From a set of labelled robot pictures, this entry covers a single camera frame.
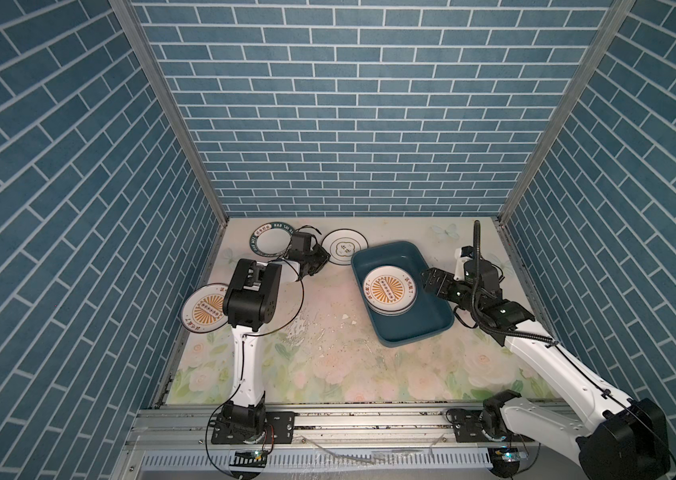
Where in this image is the white clover plate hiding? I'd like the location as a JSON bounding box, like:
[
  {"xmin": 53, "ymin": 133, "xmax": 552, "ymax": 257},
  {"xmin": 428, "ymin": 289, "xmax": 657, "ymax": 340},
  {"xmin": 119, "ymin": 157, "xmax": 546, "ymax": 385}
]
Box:
[{"xmin": 321, "ymin": 228, "xmax": 369, "ymax": 266}]

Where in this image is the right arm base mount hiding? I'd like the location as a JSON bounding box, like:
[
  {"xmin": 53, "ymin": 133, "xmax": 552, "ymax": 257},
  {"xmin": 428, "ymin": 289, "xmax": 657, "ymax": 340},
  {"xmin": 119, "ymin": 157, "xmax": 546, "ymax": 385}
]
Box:
[{"xmin": 445, "ymin": 408, "xmax": 531, "ymax": 443}]

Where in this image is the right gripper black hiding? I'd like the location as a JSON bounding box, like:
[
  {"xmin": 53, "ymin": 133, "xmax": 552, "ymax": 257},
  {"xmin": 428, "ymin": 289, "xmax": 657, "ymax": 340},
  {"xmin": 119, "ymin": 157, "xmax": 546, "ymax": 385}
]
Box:
[{"xmin": 420, "ymin": 265, "xmax": 481, "ymax": 317}]

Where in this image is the black corrugated cable right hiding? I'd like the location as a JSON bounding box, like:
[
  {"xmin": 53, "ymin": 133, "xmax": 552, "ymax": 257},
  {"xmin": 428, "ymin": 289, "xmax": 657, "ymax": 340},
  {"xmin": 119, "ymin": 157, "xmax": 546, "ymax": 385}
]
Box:
[{"xmin": 472, "ymin": 220, "xmax": 555, "ymax": 346}]

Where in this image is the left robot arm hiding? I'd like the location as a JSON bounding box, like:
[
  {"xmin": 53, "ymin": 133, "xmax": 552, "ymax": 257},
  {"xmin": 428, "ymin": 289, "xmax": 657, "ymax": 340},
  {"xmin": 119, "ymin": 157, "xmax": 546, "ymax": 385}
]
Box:
[{"xmin": 214, "ymin": 228, "xmax": 330, "ymax": 443}]

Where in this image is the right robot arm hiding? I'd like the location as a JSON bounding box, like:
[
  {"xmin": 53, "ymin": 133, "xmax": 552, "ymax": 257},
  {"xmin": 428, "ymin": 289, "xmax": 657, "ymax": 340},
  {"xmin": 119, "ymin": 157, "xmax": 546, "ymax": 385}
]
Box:
[{"xmin": 421, "ymin": 256, "xmax": 676, "ymax": 479}]

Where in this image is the aluminium rail frame front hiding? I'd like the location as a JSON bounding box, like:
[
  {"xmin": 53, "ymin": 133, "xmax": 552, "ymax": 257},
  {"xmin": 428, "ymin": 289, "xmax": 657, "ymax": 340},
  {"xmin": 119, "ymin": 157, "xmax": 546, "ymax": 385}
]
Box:
[{"xmin": 112, "ymin": 402, "xmax": 574, "ymax": 479}]

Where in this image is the orange sunburst plate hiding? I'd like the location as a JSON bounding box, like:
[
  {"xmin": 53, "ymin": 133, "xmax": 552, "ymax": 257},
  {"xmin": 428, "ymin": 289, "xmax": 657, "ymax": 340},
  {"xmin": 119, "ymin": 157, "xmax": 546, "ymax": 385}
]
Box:
[
  {"xmin": 180, "ymin": 283, "xmax": 228, "ymax": 334},
  {"xmin": 362, "ymin": 266, "xmax": 418, "ymax": 316}
]

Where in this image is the green rim plate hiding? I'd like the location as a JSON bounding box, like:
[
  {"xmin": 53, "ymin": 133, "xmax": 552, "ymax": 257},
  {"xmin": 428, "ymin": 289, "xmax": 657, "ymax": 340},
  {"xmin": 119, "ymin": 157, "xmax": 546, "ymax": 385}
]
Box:
[{"xmin": 249, "ymin": 221, "xmax": 295, "ymax": 258}]

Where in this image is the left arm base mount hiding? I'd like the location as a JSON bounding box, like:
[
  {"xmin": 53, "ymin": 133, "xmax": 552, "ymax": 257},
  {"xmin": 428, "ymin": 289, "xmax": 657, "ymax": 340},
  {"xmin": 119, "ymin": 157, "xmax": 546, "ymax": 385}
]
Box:
[{"xmin": 210, "ymin": 411, "xmax": 296, "ymax": 445}]

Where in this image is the teal plastic bin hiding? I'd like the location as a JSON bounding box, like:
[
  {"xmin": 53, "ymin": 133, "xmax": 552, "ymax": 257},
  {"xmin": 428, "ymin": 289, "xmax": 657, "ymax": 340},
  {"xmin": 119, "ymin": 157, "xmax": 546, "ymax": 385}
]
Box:
[{"xmin": 351, "ymin": 241, "xmax": 454, "ymax": 347}]

